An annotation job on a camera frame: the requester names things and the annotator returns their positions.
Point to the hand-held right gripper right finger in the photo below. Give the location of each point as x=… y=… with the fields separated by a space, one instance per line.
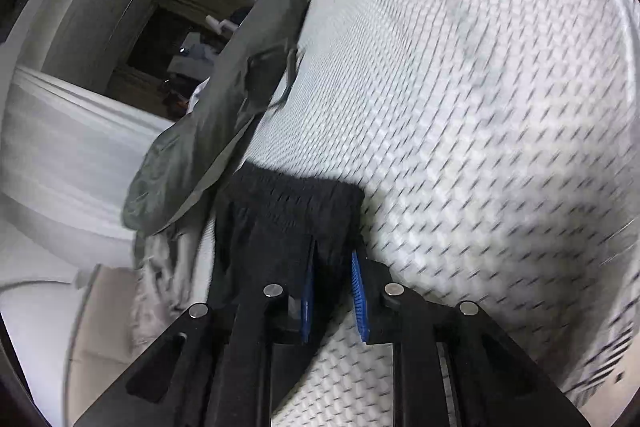
x=360 y=302

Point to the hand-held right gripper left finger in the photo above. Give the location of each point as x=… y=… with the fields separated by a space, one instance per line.
x=306 y=297

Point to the black pants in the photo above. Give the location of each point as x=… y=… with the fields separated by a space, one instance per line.
x=280 y=217

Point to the grey lilac garment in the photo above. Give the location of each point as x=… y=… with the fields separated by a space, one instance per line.
x=160 y=277

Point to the olive green garment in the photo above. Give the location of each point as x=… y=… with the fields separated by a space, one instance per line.
x=210 y=132

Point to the beige upholstered headboard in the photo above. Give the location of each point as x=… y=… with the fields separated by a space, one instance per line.
x=105 y=332

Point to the white honeycomb pattern mattress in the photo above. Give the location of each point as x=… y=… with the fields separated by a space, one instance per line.
x=475 y=82

